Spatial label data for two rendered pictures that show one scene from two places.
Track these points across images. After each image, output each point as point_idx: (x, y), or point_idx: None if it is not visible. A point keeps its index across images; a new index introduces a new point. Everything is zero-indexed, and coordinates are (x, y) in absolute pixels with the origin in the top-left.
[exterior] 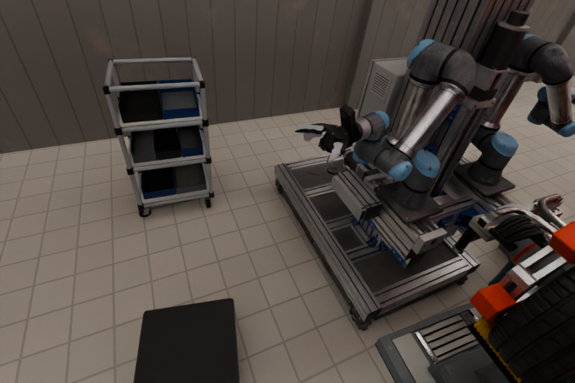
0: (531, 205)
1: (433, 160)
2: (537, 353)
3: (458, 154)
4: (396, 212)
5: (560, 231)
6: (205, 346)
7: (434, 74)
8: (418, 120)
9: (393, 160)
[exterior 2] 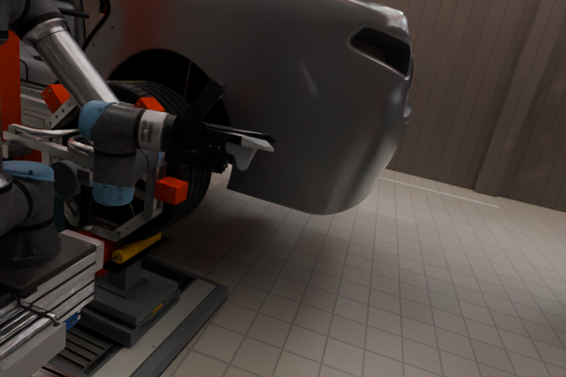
0: (41, 141)
1: (24, 162)
2: (199, 177)
3: None
4: (79, 256)
5: (150, 108)
6: None
7: (15, 14)
8: (99, 84)
9: None
